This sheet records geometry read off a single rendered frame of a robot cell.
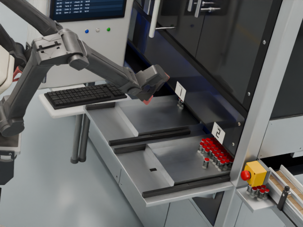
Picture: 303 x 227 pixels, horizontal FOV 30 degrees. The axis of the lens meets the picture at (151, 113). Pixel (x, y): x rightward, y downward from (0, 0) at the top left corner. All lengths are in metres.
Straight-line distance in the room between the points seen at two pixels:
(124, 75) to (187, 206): 1.04
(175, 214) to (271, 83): 1.02
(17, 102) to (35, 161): 1.96
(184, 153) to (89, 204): 1.12
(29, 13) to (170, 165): 0.84
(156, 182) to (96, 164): 1.49
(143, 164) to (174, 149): 0.19
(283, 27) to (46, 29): 0.86
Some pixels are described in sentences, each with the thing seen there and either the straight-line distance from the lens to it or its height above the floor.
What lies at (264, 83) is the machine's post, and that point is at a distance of 2.11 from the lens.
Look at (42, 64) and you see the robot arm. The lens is 1.60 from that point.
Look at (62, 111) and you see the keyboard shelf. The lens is 2.74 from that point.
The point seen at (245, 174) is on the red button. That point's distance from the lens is 2.22.
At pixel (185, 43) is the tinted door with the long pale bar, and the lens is 2.57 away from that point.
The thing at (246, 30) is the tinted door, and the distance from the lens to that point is 2.20.
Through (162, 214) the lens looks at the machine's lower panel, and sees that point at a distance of 2.98.
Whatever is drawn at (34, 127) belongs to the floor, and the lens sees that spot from 4.02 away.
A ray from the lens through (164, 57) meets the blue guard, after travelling 2.73.
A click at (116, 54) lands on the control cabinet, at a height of 0.96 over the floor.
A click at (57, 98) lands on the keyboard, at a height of 0.83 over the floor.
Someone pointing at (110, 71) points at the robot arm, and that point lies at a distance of 1.80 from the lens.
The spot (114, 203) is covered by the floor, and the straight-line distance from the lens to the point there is 3.47.
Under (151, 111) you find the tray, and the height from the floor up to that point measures 0.88.
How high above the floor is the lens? 2.31
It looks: 32 degrees down
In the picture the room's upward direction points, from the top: 11 degrees clockwise
